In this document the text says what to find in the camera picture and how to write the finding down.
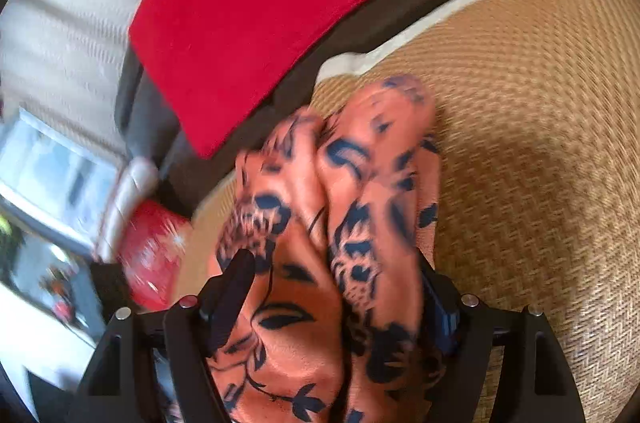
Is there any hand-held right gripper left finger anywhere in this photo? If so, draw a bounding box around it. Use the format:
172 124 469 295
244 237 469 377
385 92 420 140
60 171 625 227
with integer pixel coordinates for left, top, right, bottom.
75 249 257 423

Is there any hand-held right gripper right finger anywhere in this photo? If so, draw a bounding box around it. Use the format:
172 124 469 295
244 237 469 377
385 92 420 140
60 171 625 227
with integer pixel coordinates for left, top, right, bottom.
417 255 586 423

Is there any pink floral garment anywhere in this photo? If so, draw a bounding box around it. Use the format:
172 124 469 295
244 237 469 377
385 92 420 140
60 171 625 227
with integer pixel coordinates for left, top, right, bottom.
167 73 453 423

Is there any red snack tin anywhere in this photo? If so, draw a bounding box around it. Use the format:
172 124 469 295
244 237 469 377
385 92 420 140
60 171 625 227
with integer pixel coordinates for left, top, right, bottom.
119 200 193 311

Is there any white quilted cushion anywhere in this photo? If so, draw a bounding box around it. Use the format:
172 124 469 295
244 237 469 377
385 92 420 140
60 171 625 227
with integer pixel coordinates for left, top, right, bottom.
92 157 161 264

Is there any woven rattan mat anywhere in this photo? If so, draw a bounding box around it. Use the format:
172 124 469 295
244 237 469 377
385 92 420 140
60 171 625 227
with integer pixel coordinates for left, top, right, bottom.
175 0 640 423

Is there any white appliance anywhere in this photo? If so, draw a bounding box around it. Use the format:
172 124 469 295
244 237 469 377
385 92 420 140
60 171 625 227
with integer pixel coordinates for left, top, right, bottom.
0 106 121 254

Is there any red cloth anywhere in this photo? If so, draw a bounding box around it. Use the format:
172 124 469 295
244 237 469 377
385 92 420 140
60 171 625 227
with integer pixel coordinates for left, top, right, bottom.
127 0 563 160

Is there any white textured blanket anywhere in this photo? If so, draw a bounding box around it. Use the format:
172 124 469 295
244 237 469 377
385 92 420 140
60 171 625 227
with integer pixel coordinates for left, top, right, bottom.
0 0 173 154

